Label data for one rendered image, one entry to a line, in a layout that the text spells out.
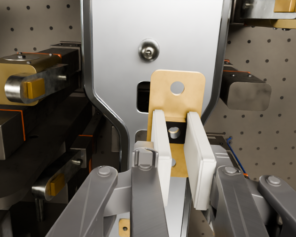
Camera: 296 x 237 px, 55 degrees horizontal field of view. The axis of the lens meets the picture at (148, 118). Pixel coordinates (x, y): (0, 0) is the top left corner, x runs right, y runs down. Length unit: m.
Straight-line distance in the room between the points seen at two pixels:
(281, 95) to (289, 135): 0.12
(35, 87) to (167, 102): 0.24
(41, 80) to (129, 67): 0.14
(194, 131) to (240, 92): 0.33
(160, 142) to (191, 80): 0.06
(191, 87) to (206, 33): 0.26
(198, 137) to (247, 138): 0.70
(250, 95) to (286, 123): 0.39
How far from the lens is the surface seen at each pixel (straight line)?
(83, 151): 0.53
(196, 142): 0.16
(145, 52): 0.41
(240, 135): 0.85
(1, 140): 0.41
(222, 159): 0.16
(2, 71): 0.44
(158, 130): 0.17
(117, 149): 0.52
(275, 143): 0.90
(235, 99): 0.50
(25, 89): 0.40
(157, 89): 0.20
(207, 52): 0.46
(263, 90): 0.51
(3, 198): 0.37
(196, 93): 0.20
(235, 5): 0.65
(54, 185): 0.45
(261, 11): 0.44
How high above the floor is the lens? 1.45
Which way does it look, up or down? 71 degrees down
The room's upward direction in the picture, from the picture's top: 177 degrees counter-clockwise
